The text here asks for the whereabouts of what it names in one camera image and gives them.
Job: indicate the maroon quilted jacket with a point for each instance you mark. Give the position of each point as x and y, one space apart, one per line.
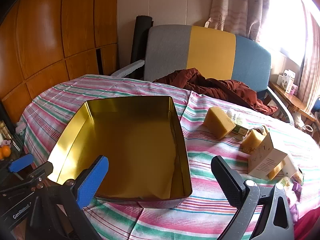
200 82

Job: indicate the grey yellow blue chair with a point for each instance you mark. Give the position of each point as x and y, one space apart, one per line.
212 50

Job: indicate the beige carton box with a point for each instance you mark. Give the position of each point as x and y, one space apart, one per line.
265 157

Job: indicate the green box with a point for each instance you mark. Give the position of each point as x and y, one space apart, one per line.
240 127

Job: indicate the wooden desk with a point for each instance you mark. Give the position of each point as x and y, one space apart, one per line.
292 101

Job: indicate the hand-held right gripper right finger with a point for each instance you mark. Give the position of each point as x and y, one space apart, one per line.
226 182

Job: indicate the glass jar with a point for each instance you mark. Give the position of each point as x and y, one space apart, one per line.
5 130

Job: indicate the gold tin box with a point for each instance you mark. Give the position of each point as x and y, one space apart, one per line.
135 142

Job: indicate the pink box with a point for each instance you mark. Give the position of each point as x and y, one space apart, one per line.
294 89

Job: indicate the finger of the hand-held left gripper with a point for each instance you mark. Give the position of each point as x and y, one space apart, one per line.
42 171
20 163

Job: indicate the oranges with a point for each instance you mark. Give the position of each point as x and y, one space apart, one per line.
5 152

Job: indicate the tall white box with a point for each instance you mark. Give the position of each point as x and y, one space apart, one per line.
290 78

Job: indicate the small green packet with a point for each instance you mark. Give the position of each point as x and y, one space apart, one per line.
285 181

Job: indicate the pink cushion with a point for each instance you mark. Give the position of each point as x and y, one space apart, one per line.
308 227

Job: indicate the patterned curtain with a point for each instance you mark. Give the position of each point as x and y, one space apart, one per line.
237 7
311 55

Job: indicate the blue round object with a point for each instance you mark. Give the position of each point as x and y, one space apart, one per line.
316 106

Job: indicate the large yellow sponge wedge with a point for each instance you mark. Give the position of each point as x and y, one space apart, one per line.
218 122

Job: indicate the wooden wardrobe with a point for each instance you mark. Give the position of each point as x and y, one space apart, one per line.
50 30

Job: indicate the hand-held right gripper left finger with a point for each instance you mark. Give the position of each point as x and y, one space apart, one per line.
92 182

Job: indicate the purple packet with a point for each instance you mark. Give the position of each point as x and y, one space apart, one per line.
297 190

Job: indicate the window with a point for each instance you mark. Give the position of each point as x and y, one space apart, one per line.
282 25

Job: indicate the white bubble packet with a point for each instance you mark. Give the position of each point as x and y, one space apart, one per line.
235 115

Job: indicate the small white box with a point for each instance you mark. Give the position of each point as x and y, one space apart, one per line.
281 80

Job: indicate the striped bed sheet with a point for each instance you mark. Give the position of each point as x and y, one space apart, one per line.
62 97

